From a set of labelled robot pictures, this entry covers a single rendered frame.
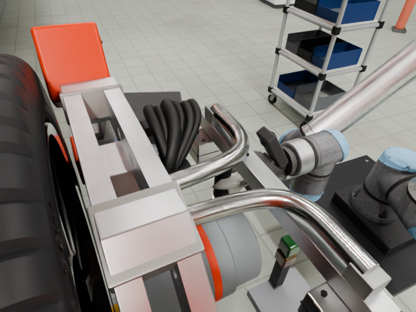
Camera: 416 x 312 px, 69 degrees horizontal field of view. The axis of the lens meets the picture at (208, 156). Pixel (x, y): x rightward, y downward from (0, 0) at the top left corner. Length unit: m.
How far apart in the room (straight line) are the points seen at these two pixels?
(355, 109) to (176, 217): 0.77
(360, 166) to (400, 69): 0.85
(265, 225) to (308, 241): 1.26
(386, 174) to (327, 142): 0.51
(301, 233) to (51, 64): 0.36
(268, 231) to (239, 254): 1.17
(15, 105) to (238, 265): 0.35
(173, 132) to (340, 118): 0.59
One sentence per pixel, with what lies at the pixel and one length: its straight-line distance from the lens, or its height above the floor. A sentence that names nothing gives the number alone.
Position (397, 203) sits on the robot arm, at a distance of 1.22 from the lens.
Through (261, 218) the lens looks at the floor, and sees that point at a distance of 1.68.
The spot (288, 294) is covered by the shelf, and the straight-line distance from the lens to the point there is 0.96.
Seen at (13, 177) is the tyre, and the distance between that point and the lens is 0.19.
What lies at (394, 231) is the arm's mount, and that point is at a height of 0.34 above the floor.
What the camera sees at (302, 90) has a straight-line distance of 2.47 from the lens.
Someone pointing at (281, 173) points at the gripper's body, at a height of 0.79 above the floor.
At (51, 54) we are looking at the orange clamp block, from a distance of 0.42.
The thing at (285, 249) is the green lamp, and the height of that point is 0.64.
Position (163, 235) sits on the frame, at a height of 1.11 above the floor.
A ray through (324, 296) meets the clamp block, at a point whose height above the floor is 0.95.
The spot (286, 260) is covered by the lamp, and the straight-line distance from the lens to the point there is 0.82.
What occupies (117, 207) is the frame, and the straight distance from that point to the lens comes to 0.22.
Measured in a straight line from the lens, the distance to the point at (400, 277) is 1.34.
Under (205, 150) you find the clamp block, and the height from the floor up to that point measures 0.94.
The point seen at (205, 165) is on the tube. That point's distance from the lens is 0.40.
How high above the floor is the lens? 1.28
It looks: 40 degrees down
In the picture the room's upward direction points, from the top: 3 degrees clockwise
